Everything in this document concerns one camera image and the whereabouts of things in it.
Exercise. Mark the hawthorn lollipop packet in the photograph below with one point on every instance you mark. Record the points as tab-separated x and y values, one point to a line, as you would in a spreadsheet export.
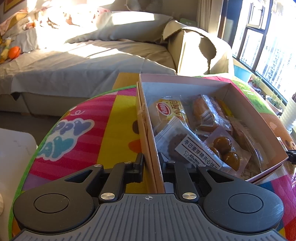
242	132

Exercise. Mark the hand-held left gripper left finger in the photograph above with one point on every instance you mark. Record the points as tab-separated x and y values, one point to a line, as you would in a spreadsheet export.
138	168

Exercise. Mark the white biscuit packet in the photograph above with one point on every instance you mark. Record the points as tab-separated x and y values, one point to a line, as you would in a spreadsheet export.
171	139

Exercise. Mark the white plastic container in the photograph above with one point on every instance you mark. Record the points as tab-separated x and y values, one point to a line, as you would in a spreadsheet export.
13	162

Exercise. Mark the orange toy ball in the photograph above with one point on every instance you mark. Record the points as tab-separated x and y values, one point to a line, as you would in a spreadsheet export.
14	52

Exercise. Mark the large torn cardboard box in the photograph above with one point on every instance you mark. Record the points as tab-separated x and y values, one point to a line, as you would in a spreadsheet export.
185	39

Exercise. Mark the blue plastic bucket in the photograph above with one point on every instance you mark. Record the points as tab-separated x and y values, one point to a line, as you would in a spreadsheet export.
241	73

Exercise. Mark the tan cardboard piece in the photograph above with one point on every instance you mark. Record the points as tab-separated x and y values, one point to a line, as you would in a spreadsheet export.
124	81

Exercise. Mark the beige curtain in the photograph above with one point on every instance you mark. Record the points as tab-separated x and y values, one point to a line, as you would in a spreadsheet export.
208	16

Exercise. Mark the small green potted plant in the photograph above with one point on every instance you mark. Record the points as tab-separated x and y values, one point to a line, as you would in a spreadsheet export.
256	81

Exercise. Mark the yellow cheese stick packet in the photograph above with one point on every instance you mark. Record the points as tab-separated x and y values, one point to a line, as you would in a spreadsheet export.
226	109

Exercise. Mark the yellow plush toy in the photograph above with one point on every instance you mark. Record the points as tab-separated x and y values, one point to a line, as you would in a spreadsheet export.
5	51

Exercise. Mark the framed red poster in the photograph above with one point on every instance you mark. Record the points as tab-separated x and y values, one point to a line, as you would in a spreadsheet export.
11	4

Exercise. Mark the colourful cartoon mat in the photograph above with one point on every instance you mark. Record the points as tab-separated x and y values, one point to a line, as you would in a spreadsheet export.
92	148

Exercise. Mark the pink and white cloth heap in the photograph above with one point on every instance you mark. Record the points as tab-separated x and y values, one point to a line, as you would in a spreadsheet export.
57	14

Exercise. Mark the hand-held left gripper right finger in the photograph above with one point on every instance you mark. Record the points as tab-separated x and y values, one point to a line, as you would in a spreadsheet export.
178	176

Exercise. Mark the brown cake clear packet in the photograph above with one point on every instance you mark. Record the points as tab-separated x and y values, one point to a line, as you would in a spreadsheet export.
203	109

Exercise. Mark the grey pillow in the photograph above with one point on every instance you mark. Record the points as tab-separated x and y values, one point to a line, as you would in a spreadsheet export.
129	25

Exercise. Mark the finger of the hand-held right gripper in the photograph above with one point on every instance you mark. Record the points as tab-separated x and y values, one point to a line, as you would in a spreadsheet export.
292	155

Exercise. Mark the white pot with sprouts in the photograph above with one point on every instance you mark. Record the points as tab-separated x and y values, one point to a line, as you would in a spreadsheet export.
274	104

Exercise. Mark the pink cardboard box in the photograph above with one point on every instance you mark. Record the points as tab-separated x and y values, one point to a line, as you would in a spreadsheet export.
185	85

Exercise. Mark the beige sofa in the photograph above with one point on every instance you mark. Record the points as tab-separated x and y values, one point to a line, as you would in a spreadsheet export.
92	60

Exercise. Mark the dark framed window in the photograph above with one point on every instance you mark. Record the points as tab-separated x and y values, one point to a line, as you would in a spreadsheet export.
266	34

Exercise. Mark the digital clock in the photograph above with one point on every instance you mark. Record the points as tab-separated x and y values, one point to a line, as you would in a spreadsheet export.
188	22

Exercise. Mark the large white ribbed pot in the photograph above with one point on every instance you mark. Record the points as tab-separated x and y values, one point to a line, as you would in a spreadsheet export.
289	113

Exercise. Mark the small bread yellow packet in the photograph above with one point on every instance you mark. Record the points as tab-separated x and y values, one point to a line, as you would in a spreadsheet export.
166	109

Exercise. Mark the chestnut clear packet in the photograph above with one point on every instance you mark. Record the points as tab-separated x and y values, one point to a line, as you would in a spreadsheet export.
222	143

